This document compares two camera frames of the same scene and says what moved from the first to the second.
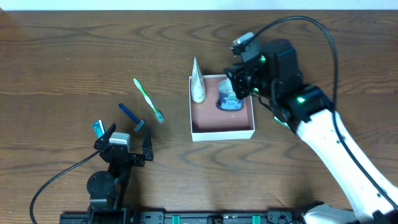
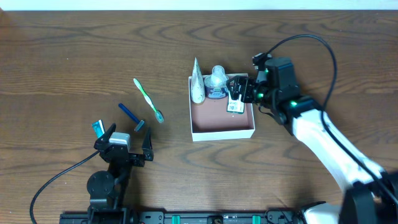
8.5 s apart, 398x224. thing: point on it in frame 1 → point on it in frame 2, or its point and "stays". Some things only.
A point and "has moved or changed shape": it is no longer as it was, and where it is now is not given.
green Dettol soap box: [284, 123] has moved or changed shape
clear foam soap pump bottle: [228, 99] → [216, 84]
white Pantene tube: [198, 86] stays
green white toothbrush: [159, 116] stays
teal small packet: [99, 127] stays
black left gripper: [125, 155] stays
